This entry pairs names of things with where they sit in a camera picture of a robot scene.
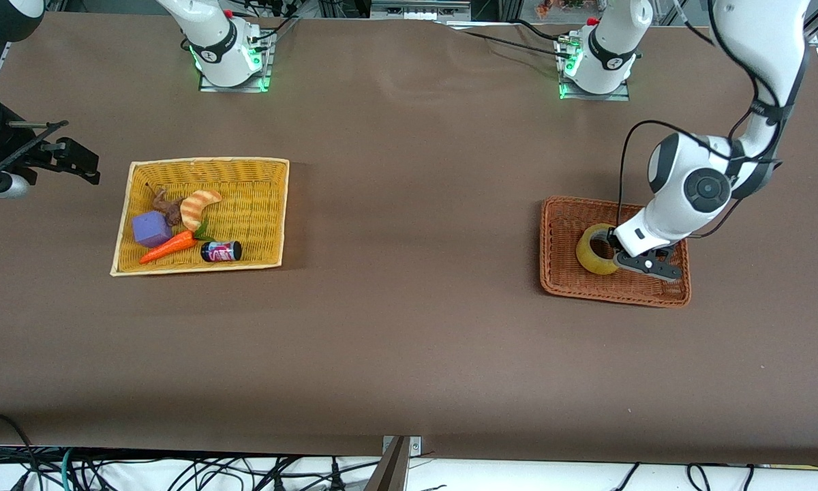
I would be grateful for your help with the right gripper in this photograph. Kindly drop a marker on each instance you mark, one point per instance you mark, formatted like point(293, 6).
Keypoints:
point(8, 149)

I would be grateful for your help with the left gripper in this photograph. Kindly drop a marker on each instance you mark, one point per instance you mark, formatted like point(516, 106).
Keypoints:
point(614, 239)

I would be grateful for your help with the clear yellowish tape roll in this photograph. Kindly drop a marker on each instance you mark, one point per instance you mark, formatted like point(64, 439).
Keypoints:
point(589, 262)

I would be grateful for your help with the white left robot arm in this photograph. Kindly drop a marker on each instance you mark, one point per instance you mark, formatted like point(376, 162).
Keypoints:
point(702, 184)

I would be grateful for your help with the brown wicker basket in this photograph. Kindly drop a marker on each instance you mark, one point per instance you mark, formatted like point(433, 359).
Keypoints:
point(566, 273)

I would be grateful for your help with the purple foam cube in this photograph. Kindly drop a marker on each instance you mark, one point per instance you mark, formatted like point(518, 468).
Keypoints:
point(151, 230)

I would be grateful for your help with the brown toy root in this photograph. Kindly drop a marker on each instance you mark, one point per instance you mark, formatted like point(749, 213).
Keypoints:
point(172, 213)

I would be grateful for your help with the orange toy carrot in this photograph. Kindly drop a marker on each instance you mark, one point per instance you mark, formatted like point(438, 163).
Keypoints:
point(167, 247)

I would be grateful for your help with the striped toy croissant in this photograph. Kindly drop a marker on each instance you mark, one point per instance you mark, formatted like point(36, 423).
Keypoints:
point(192, 208)

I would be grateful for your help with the small dark can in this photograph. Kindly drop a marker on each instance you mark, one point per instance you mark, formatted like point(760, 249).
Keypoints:
point(221, 251)

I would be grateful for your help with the yellow wicker basket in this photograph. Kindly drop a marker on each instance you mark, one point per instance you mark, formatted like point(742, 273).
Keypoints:
point(259, 204)

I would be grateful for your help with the grey equipment box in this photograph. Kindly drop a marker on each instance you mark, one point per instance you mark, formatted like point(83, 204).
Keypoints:
point(419, 9)

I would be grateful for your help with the grey diagonal beam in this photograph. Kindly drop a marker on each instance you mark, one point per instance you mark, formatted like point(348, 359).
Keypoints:
point(390, 470)

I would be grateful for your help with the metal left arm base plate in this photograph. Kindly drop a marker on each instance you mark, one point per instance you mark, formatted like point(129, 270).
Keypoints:
point(596, 96)

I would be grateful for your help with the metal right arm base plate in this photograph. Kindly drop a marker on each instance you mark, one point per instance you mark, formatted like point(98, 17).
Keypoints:
point(266, 68)

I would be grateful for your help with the metal table edge bracket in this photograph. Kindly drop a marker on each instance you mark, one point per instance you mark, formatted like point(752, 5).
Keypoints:
point(414, 444)

